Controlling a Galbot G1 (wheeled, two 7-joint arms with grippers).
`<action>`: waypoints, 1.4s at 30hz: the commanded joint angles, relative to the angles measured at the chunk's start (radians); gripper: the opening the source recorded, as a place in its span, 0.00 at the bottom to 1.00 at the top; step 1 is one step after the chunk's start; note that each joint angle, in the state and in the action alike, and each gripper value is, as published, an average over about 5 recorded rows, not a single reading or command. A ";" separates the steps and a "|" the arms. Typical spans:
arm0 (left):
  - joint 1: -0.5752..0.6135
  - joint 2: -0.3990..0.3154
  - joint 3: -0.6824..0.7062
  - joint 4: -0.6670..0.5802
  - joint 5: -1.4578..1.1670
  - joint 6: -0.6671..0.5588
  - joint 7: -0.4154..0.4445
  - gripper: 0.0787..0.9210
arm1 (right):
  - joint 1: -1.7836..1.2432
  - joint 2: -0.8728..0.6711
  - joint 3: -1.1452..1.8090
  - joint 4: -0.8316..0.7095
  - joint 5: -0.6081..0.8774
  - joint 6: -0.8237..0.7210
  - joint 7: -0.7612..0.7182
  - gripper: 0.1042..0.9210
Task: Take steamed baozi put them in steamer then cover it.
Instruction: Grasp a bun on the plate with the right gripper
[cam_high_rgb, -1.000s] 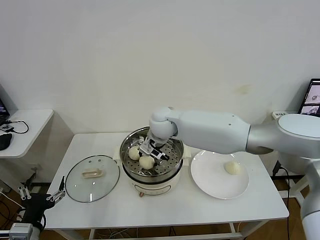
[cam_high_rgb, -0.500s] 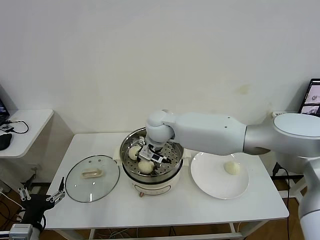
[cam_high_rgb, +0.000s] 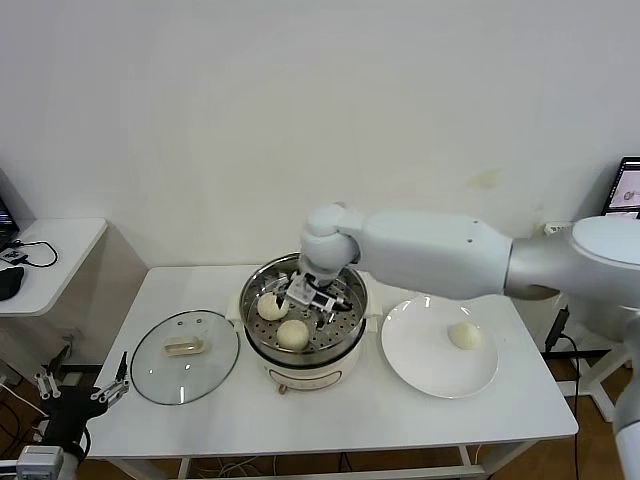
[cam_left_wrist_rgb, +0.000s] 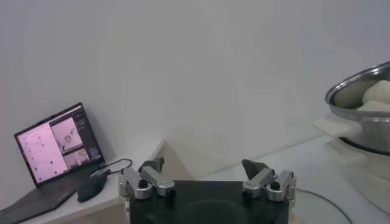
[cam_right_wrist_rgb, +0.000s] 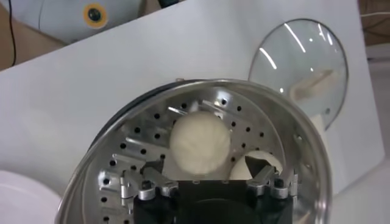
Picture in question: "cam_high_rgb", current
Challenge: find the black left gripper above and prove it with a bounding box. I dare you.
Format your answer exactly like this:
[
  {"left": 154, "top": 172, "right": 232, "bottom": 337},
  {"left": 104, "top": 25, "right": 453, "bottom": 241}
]
[{"left": 33, "top": 347, "right": 132, "bottom": 441}]

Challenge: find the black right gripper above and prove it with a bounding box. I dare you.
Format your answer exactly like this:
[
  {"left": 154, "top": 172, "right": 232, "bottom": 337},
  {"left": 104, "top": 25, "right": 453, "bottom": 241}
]
[{"left": 273, "top": 284, "right": 350, "bottom": 331}]

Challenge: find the white steamed baozi bun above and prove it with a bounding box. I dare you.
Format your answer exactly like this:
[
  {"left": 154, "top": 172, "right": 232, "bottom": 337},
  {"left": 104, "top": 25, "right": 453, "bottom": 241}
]
[
  {"left": 276, "top": 319, "right": 310, "bottom": 350},
  {"left": 256, "top": 292, "right": 290, "bottom": 321},
  {"left": 447, "top": 322, "right": 485, "bottom": 351}
]

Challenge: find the round glass pot lid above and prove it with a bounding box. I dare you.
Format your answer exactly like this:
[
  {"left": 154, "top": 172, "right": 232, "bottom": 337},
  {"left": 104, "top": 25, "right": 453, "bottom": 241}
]
[{"left": 130, "top": 310, "right": 241, "bottom": 406}]

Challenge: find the stainless steel steamer basket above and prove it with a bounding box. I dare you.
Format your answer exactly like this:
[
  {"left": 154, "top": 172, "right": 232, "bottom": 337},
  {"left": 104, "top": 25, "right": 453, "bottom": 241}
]
[{"left": 238, "top": 253, "right": 369, "bottom": 367}]

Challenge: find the silver right wrist box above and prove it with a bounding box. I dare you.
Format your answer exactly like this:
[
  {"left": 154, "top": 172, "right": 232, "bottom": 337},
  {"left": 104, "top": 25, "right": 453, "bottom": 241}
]
[{"left": 285, "top": 277, "right": 314, "bottom": 304}]

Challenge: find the cream electric cooker base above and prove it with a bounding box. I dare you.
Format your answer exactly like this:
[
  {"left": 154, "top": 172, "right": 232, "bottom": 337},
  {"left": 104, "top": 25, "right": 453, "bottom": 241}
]
[{"left": 225, "top": 289, "right": 382, "bottom": 397}]

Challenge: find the black computer mouse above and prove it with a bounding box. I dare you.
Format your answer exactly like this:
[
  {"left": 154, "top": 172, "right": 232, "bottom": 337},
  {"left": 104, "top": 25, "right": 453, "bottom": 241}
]
[{"left": 0, "top": 266, "right": 26, "bottom": 302}]

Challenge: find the white side table rounded top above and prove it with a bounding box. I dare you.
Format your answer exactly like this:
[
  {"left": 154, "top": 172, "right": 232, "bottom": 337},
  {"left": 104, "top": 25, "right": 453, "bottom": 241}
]
[{"left": 0, "top": 218, "right": 109, "bottom": 444}]

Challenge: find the round white plate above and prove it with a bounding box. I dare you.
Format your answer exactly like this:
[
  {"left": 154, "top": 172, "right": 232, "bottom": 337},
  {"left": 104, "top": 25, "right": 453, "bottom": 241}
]
[{"left": 379, "top": 297, "right": 500, "bottom": 400}]

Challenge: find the black open laptop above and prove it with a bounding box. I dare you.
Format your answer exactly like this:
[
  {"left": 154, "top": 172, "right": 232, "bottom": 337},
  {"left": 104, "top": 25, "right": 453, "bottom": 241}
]
[{"left": 0, "top": 169, "right": 22, "bottom": 254}]

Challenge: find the white side table with label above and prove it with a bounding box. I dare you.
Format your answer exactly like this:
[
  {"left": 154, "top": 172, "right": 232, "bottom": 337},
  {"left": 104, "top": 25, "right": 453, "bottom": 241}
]
[{"left": 542, "top": 222, "right": 640, "bottom": 424}]

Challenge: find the grey open laptop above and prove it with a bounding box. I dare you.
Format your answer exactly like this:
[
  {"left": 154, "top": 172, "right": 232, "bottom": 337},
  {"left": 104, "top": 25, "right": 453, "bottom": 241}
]
[{"left": 603, "top": 157, "right": 640, "bottom": 219}]

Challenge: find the white floor cable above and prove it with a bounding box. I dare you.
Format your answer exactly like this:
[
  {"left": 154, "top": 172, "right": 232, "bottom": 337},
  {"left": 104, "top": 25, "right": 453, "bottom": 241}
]
[{"left": 0, "top": 382, "right": 51, "bottom": 424}]

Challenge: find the thin black looped cable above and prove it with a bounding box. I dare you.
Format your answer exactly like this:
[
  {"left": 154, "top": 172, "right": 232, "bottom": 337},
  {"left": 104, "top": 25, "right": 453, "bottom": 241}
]
[{"left": 9, "top": 240, "right": 59, "bottom": 270}]

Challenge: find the white main table frame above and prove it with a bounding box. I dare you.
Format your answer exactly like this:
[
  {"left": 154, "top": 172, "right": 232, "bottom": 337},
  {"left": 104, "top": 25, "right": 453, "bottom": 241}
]
[{"left": 177, "top": 442, "right": 489, "bottom": 480}]

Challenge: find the white cable bundle under table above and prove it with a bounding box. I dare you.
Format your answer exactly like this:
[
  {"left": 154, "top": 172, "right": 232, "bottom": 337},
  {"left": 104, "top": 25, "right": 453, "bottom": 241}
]
[{"left": 197, "top": 458, "right": 281, "bottom": 480}]

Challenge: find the black cable with adapter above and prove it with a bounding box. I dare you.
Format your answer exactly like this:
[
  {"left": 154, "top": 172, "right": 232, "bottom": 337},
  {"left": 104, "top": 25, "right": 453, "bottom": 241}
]
[{"left": 543, "top": 304, "right": 584, "bottom": 480}]

